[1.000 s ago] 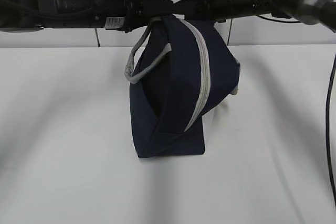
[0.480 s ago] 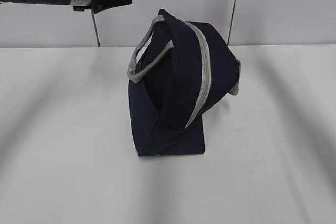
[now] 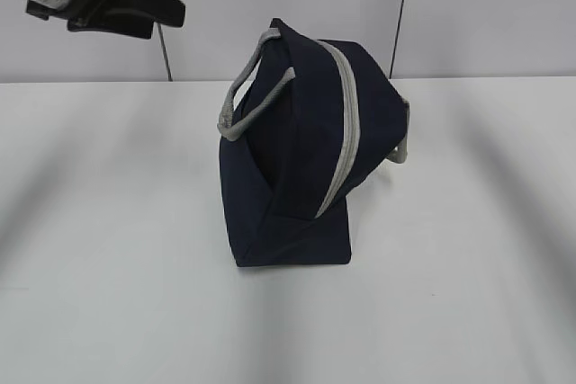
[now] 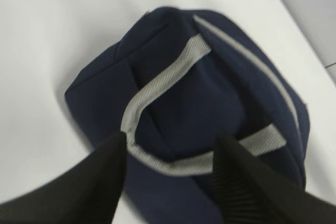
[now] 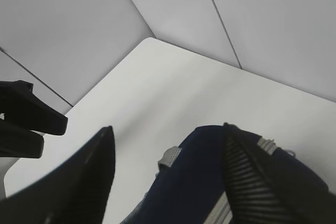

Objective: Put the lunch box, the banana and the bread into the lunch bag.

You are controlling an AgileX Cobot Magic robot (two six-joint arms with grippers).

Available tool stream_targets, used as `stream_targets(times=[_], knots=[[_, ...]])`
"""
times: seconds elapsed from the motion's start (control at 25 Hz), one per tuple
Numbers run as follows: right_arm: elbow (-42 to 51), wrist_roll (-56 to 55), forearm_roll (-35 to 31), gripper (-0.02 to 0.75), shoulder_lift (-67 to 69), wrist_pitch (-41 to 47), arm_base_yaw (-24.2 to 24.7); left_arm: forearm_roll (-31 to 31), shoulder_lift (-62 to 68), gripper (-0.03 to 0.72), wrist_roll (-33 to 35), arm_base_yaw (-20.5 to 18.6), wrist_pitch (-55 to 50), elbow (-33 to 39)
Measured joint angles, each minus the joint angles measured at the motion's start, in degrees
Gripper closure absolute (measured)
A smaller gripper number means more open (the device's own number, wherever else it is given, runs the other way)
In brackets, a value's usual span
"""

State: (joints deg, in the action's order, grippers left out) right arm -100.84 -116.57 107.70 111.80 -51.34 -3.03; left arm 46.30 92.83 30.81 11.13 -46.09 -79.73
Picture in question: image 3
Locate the navy and white lunch bag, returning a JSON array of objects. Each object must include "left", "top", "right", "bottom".
[{"left": 218, "top": 18, "right": 410, "bottom": 268}]

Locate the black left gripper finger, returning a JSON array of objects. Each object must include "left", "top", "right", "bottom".
[{"left": 67, "top": 0, "right": 185, "bottom": 38}]

